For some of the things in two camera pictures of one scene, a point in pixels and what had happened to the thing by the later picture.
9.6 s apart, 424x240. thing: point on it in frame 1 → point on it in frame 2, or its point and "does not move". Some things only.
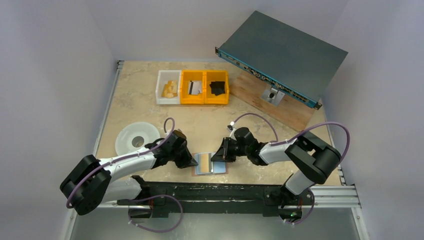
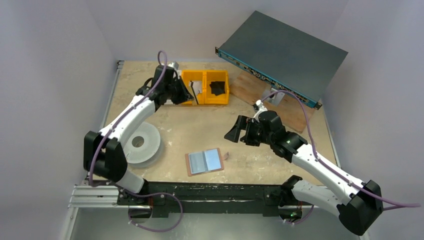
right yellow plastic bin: (215, 75) does not move
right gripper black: (226, 151) → (249, 131)
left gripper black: (187, 160) → (185, 95)
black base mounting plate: (158, 199) does not move
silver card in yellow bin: (194, 87) does not move
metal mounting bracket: (272, 95) does not move
